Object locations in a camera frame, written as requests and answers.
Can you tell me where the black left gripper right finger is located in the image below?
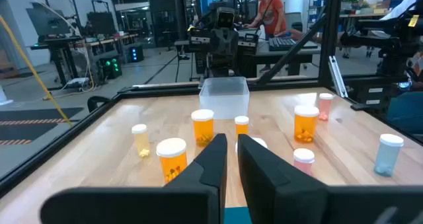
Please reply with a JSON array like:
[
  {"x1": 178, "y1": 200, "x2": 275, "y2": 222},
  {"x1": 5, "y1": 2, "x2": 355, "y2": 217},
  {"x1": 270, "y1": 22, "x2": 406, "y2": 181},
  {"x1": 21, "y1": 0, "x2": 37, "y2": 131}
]
[{"x1": 237, "y1": 133, "x2": 423, "y2": 224}]

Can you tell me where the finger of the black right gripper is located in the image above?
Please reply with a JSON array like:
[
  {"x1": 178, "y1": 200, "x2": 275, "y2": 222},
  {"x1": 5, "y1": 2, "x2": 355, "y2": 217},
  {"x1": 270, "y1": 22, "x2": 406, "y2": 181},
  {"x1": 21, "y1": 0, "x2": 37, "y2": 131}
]
[
  {"x1": 224, "y1": 35, "x2": 239, "y2": 77},
  {"x1": 210, "y1": 35, "x2": 225, "y2": 77}
]

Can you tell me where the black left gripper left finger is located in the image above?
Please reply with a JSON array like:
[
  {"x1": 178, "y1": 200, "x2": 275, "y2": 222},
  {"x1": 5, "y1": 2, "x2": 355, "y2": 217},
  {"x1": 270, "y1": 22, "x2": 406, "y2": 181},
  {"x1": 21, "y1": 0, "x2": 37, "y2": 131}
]
[{"x1": 39, "y1": 133, "x2": 228, "y2": 224}]

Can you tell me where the small pink medicine bottle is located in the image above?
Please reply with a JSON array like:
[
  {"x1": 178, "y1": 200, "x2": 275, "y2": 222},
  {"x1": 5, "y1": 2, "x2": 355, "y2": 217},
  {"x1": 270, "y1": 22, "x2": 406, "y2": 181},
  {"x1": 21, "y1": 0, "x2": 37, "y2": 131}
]
[
  {"x1": 318, "y1": 93, "x2": 334, "y2": 122},
  {"x1": 293, "y1": 147, "x2": 316, "y2": 177}
]

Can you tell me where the small orange medicine bottle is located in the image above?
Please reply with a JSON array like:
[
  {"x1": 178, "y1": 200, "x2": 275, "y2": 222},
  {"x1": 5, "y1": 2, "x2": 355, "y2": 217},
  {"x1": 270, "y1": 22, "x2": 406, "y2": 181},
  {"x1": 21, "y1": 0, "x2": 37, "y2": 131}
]
[{"x1": 234, "y1": 115, "x2": 250, "y2": 137}]

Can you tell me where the small yellow medicine bottle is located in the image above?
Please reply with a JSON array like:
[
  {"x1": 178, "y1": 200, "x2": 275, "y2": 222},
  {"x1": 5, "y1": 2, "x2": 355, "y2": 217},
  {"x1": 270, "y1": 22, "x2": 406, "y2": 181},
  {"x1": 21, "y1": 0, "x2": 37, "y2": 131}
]
[{"x1": 131, "y1": 124, "x2": 151, "y2": 159}]

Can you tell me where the light blue medicine bottle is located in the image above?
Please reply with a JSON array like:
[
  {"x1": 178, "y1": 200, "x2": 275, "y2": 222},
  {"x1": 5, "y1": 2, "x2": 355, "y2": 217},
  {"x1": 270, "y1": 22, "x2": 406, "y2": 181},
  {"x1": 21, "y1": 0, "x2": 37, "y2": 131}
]
[{"x1": 373, "y1": 133, "x2": 404, "y2": 178}]

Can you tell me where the person's forearm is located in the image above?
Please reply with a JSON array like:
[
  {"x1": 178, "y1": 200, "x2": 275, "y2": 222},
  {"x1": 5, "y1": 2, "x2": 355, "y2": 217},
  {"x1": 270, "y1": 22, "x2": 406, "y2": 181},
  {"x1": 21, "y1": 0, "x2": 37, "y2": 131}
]
[{"x1": 274, "y1": 28, "x2": 327, "y2": 43}]

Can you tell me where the teal plastic bin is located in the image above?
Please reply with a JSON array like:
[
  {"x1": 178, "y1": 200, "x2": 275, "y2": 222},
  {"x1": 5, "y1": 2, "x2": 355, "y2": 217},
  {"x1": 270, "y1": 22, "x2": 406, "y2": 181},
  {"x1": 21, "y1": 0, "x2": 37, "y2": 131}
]
[{"x1": 223, "y1": 206, "x2": 252, "y2": 224}]

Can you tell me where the clear plastic bin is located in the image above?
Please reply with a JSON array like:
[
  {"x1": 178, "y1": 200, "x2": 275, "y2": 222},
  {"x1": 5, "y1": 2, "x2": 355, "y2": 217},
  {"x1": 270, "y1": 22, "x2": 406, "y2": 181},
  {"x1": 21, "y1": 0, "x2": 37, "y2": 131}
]
[{"x1": 198, "y1": 76, "x2": 250, "y2": 121}]

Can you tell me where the black keyboard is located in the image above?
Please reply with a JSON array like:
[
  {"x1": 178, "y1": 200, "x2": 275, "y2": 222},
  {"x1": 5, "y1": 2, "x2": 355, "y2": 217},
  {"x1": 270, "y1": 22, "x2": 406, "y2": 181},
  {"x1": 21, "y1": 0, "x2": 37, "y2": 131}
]
[{"x1": 268, "y1": 36, "x2": 319, "y2": 52}]

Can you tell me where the person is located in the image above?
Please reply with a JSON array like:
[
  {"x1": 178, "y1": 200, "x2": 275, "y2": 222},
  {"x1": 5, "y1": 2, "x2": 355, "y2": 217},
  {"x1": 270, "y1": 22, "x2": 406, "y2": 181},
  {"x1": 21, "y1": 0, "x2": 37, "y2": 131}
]
[
  {"x1": 385, "y1": 48, "x2": 423, "y2": 135},
  {"x1": 244, "y1": 0, "x2": 288, "y2": 73}
]

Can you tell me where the computer with blue lights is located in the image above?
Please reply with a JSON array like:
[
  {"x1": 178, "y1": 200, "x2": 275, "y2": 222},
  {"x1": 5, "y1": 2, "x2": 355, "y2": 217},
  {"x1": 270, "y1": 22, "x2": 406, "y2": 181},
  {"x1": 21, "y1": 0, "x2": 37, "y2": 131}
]
[{"x1": 127, "y1": 44, "x2": 145, "y2": 63}]

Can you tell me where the black desk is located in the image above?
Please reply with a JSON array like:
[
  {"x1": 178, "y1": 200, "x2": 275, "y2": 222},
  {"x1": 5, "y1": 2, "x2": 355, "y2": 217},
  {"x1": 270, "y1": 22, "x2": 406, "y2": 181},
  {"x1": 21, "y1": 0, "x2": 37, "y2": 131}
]
[{"x1": 254, "y1": 40, "x2": 321, "y2": 77}]

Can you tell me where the grey office chair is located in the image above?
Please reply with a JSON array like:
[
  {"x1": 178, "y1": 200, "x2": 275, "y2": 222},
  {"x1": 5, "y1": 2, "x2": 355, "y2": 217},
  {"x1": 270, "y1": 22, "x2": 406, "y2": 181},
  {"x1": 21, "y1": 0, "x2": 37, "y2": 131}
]
[{"x1": 285, "y1": 11, "x2": 303, "y2": 32}]

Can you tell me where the black mesh computer case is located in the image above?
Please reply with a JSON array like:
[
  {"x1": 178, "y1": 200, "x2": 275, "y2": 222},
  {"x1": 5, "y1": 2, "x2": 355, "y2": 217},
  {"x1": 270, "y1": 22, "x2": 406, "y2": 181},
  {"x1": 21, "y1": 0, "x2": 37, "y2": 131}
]
[{"x1": 98, "y1": 54, "x2": 124, "y2": 80}]

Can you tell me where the black monitor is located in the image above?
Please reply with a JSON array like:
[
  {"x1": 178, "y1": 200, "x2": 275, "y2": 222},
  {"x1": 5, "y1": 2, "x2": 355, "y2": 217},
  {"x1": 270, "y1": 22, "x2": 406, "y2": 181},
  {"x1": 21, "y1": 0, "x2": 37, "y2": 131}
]
[
  {"x1": 25, "y1": 6, "x2": 72, "y2": 36},
  {"x1": 86, "y1": 11, "x2": 116, "y2": 36}
]

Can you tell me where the silver aluminium bar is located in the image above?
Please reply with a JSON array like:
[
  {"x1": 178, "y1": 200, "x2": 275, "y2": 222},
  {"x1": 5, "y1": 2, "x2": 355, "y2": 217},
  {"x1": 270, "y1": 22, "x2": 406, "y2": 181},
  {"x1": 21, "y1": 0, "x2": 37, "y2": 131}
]
[{"x1": 328, "y1": 55, "x2": 348, "y2": 98}]

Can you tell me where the white power strip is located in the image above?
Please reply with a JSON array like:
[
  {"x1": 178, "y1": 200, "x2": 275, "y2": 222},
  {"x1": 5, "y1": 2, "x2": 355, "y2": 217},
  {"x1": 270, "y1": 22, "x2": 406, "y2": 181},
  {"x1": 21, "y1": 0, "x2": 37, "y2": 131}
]
[{"x1": 65, "y1": 77, "x2": 90, "y2": 88}]

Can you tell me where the cluttered background workbench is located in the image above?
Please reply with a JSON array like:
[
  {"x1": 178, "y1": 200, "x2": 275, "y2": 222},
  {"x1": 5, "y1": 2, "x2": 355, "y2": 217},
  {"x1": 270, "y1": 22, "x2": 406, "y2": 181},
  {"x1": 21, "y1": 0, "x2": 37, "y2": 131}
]
[{"x1": 339, "y1": 0, "x2": 407, "y2": 19}]

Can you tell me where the black workbench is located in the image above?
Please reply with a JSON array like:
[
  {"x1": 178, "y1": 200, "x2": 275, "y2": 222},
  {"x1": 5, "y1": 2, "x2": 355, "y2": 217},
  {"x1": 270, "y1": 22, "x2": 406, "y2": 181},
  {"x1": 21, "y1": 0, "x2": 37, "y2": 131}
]
[{"x1": 29, "y1": 34, "x2": 139, "y2": 89}]

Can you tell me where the black equipment stand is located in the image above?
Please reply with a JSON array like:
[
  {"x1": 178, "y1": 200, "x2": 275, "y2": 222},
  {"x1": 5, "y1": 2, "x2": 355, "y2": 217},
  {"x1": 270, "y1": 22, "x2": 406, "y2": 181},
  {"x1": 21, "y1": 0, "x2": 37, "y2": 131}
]
[{"x1": 340, "y1": 0, "x2": 423, "y2": 111}]

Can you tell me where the hazard striped black floor mat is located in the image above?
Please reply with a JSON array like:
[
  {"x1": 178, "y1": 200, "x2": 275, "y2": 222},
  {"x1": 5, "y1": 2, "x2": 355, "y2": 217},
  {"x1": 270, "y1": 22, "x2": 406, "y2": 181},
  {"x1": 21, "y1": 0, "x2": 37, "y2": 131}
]
[{"x1": 0, "y1": 106, "x2": 85, "y2": 146}]

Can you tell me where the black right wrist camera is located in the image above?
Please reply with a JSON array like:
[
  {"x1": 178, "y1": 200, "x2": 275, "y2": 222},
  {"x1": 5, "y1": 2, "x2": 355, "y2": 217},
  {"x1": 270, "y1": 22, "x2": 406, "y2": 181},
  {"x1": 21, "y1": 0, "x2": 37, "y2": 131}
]
[{"x1": 215, "y1": 7, "x2": 237, "y2": 30}]

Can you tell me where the black curved bracket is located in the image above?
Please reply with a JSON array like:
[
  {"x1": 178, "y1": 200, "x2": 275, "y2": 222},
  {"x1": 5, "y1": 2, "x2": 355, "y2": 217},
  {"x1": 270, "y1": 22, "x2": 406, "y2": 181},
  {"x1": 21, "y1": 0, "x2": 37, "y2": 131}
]
[{"x1": 87, "y1": 95, "x2": 112, "y2": 113}]

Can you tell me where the black aluminium table frame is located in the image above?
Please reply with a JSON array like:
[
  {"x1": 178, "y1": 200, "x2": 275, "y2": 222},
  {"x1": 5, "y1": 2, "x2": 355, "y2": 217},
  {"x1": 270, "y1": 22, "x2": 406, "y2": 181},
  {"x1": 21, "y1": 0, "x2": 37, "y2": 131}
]
[{"x1": 0, "y1": 0, "x2": 423, "y2": 198}]

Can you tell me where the yellow floor cable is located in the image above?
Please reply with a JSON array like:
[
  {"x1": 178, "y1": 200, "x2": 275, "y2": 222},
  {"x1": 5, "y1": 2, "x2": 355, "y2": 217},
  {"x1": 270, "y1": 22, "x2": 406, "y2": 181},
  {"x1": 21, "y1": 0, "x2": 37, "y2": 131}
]
[{"x1": 0, "y1": 15, "x2": 73, "y2": 128}]

